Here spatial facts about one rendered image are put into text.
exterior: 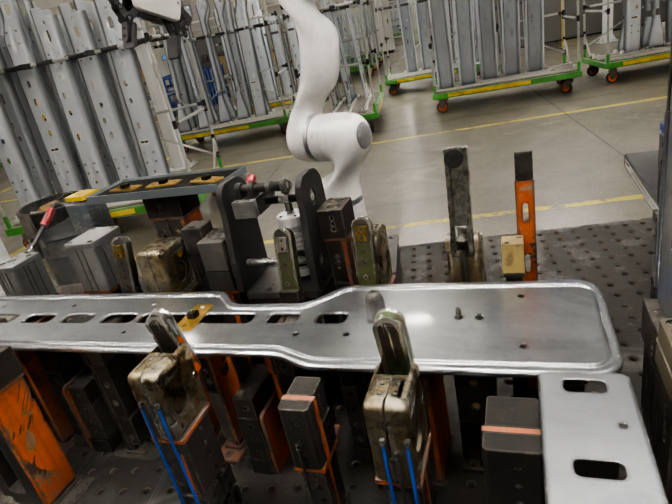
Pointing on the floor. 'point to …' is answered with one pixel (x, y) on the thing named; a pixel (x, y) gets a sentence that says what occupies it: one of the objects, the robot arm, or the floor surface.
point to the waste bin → (60, 265)
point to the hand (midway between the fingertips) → (153, 48)
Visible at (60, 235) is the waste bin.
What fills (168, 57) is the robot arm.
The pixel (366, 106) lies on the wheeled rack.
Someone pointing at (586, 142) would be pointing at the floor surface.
